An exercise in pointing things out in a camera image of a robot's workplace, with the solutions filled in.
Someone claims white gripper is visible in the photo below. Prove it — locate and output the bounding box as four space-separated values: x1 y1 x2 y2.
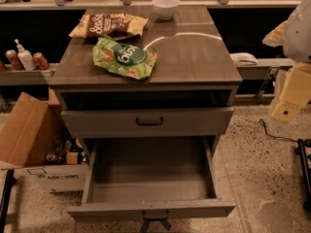
262 0 311 122

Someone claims green rice chip bag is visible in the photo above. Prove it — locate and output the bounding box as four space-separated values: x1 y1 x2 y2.
92 36 157 80

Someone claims closed upper drawer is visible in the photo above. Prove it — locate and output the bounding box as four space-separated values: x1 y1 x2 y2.
61 107 233 139

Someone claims grey drawer cabinet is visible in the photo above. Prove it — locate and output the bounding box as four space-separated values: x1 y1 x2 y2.
49 5 243 141

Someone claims brown yellow chip bag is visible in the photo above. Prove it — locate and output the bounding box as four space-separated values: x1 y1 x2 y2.
69 14 148 41

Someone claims open lower drawer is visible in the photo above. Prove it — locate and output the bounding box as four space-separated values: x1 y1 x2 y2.
68 137 235 221

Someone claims blue clamp under drawer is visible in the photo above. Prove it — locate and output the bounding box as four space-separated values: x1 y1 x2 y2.
140 219 171 233

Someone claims white folded cloth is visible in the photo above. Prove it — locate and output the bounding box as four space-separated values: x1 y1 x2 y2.
230 52 258 66

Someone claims white bowl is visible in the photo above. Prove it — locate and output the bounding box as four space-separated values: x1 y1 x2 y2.
152 0 180 19

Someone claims black stand right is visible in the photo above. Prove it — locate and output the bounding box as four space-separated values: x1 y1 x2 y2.
296 139 311 212

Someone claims black stand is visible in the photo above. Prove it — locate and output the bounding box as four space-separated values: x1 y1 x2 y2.
296 139 311 212
0 170 16 233

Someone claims right red soda can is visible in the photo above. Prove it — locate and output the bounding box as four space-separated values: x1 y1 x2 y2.
33 52 50 70

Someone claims red soda can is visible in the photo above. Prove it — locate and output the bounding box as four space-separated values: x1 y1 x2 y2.
5 50 23 70
33 52 50 70

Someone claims cardboard box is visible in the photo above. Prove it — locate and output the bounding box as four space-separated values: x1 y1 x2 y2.
0 92 86 192

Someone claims white pump bottle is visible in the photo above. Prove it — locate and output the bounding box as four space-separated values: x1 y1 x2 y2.
15 39 36 71

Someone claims left red soda can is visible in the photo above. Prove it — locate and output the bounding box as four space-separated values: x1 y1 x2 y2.
5 50 23 70

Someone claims black stand left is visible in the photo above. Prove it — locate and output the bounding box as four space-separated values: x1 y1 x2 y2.
0 170 16 233

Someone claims black cable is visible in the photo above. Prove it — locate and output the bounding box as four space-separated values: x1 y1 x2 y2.
259 117 299 144

